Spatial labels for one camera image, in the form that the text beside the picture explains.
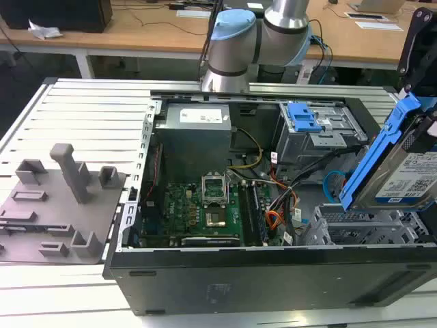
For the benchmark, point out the green Dell motherboard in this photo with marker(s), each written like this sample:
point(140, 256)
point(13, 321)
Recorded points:
point(184, 205)

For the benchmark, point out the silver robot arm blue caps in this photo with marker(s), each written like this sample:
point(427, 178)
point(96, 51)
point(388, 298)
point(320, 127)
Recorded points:
point(232, 51)

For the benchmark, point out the wooden desk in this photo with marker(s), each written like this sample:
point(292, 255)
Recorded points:
point(136, 30)

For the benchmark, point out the CPU socket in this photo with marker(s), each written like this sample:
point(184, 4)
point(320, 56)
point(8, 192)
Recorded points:
point(215, 218)

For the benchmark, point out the metal disk bay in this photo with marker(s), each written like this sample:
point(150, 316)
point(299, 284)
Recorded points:
point(358, 229)

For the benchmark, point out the black RAM slot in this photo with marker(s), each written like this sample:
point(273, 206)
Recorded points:
point(255, 212)
point(261, 218)
point(243, 212)
point(249, 212)

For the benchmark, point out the hard disk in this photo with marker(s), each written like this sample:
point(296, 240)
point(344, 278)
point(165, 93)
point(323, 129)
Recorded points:
point(403, 177)

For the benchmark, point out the metal optical drive bay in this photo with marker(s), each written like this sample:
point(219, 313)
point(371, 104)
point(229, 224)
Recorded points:
point(297, 147)

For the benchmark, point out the crumpled white wrapper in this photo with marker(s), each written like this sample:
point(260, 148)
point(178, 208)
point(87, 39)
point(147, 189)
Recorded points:
point(44, 31)

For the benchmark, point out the grey power supply unit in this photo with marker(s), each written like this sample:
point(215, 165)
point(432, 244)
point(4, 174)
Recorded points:
point(194, 143)

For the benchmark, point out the black open PC case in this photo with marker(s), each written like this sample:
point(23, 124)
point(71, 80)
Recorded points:
point(239, 283)

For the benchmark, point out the black box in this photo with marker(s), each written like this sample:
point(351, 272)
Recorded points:
point(51, 13)

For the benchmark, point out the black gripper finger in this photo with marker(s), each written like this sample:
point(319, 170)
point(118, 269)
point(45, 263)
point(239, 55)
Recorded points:
point(411, 44)

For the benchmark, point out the grey plastic parts rack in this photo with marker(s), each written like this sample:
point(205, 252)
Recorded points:
point(51, 218)

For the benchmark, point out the black Nvidia graphics card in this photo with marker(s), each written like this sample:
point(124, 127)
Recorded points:
point(211, 241)

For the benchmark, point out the silver laptop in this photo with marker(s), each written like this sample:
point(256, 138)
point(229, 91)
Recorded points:
point(375, 5)

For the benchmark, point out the blue plastic bay latch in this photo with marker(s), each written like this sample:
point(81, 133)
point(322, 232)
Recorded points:
point(304, 118)

